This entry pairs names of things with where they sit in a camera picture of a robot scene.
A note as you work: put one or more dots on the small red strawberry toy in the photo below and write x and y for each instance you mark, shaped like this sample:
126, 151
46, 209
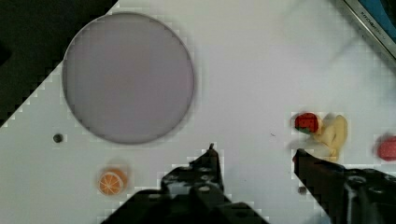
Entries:
308, 123

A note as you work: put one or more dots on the large red strawberry toy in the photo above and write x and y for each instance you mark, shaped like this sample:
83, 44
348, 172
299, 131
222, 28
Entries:
387, 149

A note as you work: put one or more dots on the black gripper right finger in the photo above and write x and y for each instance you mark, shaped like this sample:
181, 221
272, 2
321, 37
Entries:
348, 196

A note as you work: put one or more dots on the round purple plate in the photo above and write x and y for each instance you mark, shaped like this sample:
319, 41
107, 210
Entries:
128, 78

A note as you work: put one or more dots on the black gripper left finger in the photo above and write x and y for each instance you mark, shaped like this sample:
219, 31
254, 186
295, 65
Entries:
203, 171

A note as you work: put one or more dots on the orange slice toy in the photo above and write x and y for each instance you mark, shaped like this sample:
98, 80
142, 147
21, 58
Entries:
112, 182

